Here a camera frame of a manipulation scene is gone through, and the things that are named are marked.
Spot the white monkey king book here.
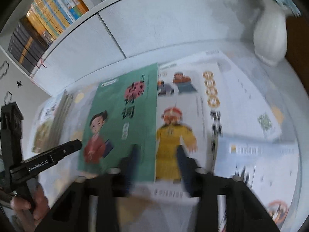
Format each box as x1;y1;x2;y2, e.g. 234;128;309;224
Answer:
213;136;299;229

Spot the green poetry book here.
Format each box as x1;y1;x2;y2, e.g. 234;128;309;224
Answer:
77;64;158;182

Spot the white yellow-robed emperor book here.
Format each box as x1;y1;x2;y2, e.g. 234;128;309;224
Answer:
155;61;219;184

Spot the stack of sorted books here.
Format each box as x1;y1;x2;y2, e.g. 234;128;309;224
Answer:
31;90;73;154

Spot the row of shelf books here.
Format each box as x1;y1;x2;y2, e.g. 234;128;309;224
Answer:
1;0;121;78

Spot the person's left hand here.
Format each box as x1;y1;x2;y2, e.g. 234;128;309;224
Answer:
10;183;50;231

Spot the white back-cover book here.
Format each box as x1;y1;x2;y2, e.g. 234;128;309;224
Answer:
131;50;283;199

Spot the ginkgo pattern tablecloth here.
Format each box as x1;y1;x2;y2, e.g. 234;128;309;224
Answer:
26;50;305;232

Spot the dark brown wooden cabinet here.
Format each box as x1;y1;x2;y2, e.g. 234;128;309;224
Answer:
285;16;309;93

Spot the white ribbed vase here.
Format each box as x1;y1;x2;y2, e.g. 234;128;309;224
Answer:
254;0;291;67

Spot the white bookshelf cabinet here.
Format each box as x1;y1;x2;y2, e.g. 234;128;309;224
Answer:
0;0;264;95

